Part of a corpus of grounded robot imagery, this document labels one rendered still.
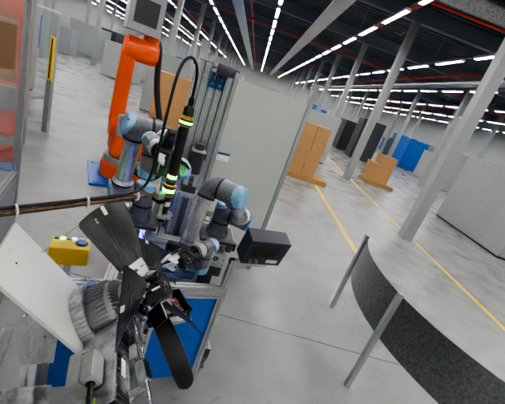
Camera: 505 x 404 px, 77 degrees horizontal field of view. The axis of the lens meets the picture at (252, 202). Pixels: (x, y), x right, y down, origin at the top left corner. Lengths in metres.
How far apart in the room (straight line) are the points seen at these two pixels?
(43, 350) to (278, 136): 2.62
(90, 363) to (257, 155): 2.55
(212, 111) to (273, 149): 1.39
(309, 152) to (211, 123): 7.44
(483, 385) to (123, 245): 2.15
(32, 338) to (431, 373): 2.26
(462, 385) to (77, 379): 2.15
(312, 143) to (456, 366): 7.52
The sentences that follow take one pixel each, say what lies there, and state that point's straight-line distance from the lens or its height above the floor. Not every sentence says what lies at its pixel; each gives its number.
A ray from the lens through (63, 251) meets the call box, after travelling 1.65.
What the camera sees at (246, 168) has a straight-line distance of 3.23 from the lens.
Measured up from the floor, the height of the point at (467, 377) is 0.83.
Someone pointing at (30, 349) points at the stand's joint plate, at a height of 1.02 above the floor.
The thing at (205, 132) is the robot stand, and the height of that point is 1.63.
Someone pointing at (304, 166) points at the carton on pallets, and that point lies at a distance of 9.39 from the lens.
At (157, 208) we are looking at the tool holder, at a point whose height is 1.49.
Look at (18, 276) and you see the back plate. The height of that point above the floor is 1.30.
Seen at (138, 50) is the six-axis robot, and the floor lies 1.92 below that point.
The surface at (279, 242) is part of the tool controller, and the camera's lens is 1.83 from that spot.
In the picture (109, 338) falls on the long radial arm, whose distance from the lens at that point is 1.17.
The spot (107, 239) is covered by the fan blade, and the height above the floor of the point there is 1.36.
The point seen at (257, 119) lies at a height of 1.72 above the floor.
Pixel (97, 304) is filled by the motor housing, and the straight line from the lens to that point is 1.23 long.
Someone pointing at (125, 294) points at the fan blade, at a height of 1.37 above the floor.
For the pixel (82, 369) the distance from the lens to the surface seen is 1.07.
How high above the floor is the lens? 1.98
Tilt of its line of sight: 19 degrees down
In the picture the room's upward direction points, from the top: 20 degrees clockwise
